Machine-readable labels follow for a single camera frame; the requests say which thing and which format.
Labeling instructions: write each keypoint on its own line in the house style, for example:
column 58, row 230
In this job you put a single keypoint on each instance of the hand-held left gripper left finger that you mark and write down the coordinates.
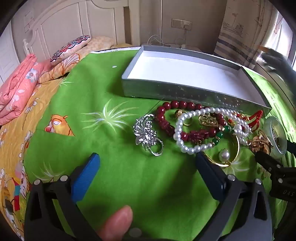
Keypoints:
column 86, row 176

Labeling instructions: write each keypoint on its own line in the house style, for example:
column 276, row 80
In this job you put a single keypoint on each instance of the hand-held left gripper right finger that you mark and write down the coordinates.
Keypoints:
column 208, row 176

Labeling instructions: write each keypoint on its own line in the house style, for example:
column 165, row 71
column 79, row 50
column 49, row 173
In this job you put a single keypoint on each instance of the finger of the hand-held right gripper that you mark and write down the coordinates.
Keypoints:
column 289, row 146
column 266, row 160

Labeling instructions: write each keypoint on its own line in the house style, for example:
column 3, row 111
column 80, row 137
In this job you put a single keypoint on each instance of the pale jade bangle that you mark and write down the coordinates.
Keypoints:
column 268, row 129

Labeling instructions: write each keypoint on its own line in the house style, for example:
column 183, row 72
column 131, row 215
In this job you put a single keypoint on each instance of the wide gold bangle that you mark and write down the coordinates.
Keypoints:
column 237, row 148

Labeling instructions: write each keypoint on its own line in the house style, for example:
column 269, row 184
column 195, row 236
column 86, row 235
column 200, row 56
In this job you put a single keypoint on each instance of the silver brooch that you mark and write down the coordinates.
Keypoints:
column 144, row 132

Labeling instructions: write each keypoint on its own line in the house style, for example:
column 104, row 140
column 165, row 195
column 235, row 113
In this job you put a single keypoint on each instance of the silver cardboard box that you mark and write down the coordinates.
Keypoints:
column 185, row 69

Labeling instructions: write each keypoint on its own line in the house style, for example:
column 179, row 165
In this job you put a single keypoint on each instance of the person's left hand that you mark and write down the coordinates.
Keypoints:
column 118, row 220

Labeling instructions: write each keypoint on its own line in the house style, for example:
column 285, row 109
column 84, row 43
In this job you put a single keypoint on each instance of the pearl earring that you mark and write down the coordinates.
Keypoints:
column 223, row 155

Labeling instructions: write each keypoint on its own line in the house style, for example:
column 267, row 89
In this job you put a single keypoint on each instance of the green printed cloth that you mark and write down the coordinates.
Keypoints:
column 115, row 139

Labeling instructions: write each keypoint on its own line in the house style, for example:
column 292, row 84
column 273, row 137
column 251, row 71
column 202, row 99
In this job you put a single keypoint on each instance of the yellow printed bed sheet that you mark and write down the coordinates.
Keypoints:
column 23, row 129

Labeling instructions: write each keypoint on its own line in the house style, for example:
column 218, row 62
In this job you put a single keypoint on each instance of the dark blurred object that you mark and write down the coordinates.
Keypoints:
column 279, row 67

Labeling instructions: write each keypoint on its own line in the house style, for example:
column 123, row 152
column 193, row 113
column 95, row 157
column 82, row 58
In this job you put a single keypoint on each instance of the window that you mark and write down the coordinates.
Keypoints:
column 286, row 39

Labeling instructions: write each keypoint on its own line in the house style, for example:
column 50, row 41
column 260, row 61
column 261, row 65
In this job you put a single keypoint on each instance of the folded pink quilt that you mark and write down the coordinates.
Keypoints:
column 16, row 92

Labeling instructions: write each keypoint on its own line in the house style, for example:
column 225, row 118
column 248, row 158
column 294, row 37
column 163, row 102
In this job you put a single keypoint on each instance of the printed beige curtain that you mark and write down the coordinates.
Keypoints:
column 235, row 27

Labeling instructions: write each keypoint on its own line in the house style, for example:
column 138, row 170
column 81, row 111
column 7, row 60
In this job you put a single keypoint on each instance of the round patterned cushion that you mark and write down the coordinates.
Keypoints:
column 69, row 47

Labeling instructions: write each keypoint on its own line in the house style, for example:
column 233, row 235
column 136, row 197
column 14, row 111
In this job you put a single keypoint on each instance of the yellow shell print pillow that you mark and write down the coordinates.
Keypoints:
column 97, row 42

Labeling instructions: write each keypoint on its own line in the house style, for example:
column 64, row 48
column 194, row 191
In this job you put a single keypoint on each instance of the white wardrobe door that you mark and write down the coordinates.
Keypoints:
column 8, row 53

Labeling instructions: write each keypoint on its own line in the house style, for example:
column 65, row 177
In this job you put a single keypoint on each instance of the white headboard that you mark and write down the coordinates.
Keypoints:
column 69, row 23

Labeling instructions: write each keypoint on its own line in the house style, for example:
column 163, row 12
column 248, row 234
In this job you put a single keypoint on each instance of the thin metal pole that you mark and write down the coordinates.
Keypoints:
column 161, row 23

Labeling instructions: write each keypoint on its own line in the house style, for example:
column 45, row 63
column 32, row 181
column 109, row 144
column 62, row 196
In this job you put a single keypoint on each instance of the white wall socket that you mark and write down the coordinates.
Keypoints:
column 187, row 25

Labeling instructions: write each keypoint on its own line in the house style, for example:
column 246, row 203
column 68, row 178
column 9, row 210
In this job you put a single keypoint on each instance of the white wall switch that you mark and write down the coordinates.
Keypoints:
column 177, row 23

